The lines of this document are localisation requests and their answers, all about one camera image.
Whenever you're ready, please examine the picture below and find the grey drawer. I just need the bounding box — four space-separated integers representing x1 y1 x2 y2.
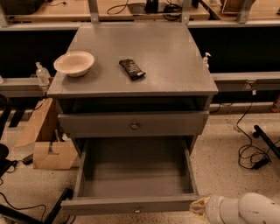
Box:
62 136 202 216
58 111 209 138

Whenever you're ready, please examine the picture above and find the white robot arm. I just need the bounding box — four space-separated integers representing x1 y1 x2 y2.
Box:
190 192 280 224

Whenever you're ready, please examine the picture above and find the grey wooden drawer cabinet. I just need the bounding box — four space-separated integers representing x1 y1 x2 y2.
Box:
48 22 218 150

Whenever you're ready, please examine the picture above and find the grey top drawer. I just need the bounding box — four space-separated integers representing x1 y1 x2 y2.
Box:
58 111 209 138

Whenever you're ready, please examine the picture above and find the black stand leg right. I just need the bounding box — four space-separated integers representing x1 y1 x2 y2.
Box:
253 125 280 158

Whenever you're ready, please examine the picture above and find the orange bottle right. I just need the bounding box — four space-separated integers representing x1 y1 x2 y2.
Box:
270 95 280 113

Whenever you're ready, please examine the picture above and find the white pump bottle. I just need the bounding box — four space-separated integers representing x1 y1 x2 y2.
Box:
203 52 211 69

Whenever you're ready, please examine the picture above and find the black snack bar wrapper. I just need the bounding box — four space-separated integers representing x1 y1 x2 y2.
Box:
119 59 146 81

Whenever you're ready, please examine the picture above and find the brown cardboard box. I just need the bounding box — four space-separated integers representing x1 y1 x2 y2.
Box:
16 98 78 170

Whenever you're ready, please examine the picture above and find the beige bowl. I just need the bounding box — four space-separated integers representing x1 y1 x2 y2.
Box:
53 51 95 77

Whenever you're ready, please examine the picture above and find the clear bottle left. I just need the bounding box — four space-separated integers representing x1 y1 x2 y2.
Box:
35 62 51 85

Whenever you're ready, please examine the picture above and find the black floor cable right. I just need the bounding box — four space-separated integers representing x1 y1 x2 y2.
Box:
235 84 280 171

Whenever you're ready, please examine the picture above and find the black cable on bench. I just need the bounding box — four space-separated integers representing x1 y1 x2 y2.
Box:
106 0 183 22

